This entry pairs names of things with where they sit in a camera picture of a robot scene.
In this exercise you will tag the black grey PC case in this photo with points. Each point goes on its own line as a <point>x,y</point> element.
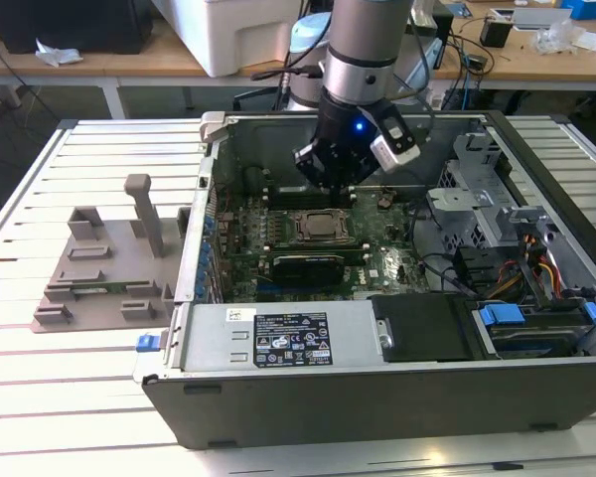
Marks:
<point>377,412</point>

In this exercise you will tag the silver power supply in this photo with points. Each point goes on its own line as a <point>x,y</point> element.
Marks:
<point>213,343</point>

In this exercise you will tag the blue cardboard box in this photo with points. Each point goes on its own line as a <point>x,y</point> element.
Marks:
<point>593,9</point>

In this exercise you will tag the green motherboard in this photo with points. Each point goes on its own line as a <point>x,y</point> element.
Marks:
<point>377,268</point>

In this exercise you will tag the wooden desk white legs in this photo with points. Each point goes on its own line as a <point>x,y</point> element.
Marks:
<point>129,62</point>

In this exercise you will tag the crumpled clear plastic bag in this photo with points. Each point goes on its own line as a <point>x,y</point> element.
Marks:
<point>556,37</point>

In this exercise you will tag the white plastic machine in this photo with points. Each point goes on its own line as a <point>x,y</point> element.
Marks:
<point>238,30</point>

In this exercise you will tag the large black box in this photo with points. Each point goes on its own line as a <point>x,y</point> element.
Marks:
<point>69,25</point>

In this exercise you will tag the black graphics card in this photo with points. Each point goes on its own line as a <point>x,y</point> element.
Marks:
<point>308,270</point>

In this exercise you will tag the wooden desk with clutter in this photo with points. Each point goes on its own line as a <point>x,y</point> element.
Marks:
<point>526,64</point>

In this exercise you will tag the black RAM slot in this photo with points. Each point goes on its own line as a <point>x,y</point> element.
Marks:
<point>288,203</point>
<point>318,239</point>
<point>288,199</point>
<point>318,248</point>
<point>288,206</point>
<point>288,195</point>
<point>318,243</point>
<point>318,252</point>

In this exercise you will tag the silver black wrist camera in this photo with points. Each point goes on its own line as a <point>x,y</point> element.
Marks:
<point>395,144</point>

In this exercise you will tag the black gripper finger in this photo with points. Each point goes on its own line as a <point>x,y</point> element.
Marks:
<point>310,161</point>
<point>357,166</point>

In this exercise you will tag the grey parts rack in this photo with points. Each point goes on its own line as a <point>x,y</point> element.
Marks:
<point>114,238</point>

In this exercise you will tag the small black box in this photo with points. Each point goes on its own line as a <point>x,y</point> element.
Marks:
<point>494,32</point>

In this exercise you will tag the flat grey white box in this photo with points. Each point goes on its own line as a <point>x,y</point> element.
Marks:
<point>541,17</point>

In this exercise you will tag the silver drive cage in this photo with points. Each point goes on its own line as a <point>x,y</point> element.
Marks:
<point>469,218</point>

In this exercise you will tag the hard disk in blue carrier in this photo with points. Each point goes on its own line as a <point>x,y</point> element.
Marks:
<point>501,315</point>

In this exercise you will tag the crumpled white paper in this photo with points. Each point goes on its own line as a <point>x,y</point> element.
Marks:
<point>54,54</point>

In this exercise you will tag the round coin battery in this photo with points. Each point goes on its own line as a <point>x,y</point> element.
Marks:
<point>385,200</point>

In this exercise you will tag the blue expansion slot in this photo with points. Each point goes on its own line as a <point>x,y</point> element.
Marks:
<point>265,289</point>

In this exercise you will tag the blue case latch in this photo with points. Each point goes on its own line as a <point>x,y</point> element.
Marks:
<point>146,344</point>

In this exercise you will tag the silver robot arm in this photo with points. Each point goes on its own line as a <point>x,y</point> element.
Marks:
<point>362,59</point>

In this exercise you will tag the CPU socket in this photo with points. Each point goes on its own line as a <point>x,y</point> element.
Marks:
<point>324,238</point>

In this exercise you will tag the black drive bay cover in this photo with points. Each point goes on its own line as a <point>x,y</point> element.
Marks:
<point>417,328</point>

